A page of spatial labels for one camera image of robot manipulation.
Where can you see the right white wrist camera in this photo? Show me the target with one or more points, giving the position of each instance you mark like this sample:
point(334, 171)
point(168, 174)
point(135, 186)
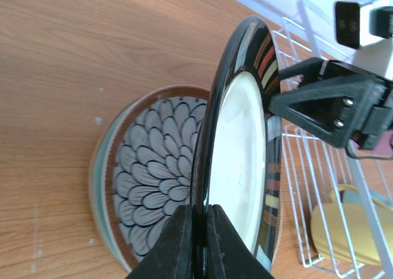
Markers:
point(366, 27)

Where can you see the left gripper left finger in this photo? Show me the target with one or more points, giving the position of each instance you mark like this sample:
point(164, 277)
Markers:
point(171, 256)

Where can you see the yellow mug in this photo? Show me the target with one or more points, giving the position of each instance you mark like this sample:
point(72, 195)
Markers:
point(339, 228)

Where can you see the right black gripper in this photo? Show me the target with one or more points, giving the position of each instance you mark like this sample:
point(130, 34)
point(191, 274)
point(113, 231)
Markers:
point(348, 104)

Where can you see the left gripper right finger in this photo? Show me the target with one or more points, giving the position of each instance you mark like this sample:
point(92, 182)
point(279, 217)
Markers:
point(227, 255)

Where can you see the white wire dish rack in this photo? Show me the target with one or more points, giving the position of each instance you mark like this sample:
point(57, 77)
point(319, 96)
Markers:
point(313, 168)

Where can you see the teal ceramic bowl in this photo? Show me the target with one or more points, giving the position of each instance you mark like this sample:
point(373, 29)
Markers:
point(380, 200)

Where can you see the dark striped plate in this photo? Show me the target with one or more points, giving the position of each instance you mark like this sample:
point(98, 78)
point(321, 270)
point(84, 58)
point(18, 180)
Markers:
point(237, 158)

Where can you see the teal bottom bowl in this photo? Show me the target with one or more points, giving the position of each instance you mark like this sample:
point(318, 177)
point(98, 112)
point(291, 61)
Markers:
point(140, 171)

